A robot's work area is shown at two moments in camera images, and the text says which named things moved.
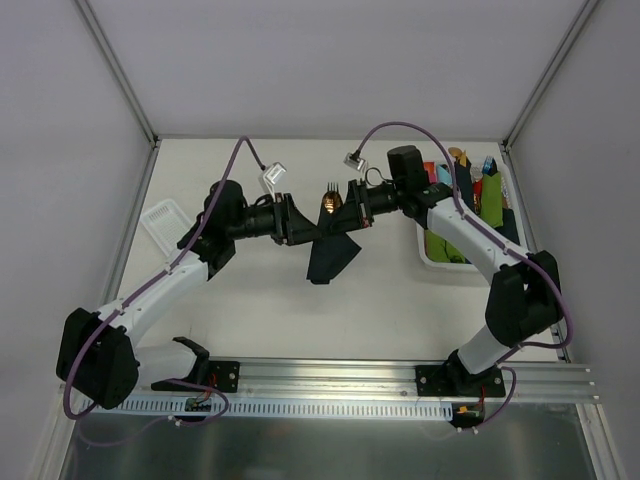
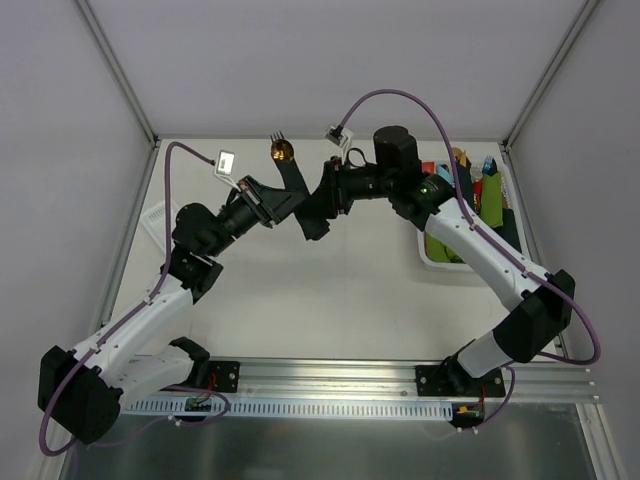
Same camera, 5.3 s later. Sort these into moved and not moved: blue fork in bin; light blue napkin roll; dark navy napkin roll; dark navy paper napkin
Moved: dark navy paper napkin
Not moved: light blue napkin roll; dark navy napkin roll; blue fork in bin
